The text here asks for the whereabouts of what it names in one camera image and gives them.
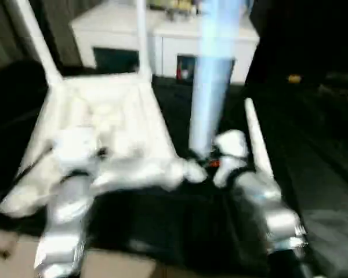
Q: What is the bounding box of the black low cabinet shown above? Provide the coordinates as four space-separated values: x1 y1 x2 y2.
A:
246 0 348 86

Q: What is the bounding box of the white plastic table top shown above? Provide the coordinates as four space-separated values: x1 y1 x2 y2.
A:
0 70 207 218

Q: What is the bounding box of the black left wrist camera cable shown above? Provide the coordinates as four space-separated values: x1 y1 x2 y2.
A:
15 144 59 186

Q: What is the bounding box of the black plastic mat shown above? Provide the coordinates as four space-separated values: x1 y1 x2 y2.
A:
0 59 348 278

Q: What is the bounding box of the red and white container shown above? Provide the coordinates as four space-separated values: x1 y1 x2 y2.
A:
176 61 190 79

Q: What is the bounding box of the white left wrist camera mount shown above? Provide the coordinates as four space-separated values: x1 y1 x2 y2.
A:
54 126 103 175

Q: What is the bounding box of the white plastic table leg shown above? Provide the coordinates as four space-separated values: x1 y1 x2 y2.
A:
5 0 64 85
187 0 245 159
244 97 276 178
135 0 154 79

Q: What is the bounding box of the dark grey curtain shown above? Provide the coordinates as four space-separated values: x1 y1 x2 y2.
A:
0 0 88 73

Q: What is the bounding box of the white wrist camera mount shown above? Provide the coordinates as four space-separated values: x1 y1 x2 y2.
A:
54 126 103 175
213 129 249 186

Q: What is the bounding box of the white sideboard cabinet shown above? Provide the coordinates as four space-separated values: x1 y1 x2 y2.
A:
71 8 261 84

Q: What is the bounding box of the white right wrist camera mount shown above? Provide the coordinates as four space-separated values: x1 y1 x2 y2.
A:
213 129 249 186

